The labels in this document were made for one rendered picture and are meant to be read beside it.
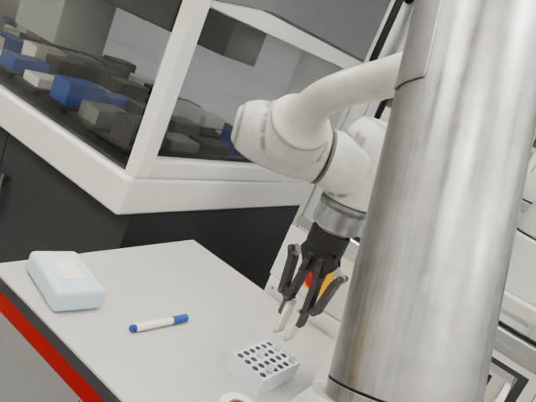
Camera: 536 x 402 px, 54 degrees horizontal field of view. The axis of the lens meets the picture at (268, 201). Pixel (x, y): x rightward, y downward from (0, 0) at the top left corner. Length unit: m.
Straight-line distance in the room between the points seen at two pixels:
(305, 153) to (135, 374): 0.46
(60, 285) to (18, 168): 0.86
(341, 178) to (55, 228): 1.01
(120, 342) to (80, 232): 0.65
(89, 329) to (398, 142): 0.74
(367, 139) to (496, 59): 0.54
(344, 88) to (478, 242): 0.45
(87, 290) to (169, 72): 0.55
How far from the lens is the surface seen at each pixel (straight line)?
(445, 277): 0.34
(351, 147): 0.89
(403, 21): 1.26
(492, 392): 1.25
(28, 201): 1.78
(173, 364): 0.98
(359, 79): 0.75
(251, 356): 1.02
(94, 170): 1.42
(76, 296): 1.01
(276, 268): 1.36
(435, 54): 0.38
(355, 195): 0.91
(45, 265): 1.06
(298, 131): 0.82
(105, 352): 0.96
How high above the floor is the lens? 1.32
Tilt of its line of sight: 15 degrees down
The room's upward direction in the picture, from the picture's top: 23 degrees clockwise
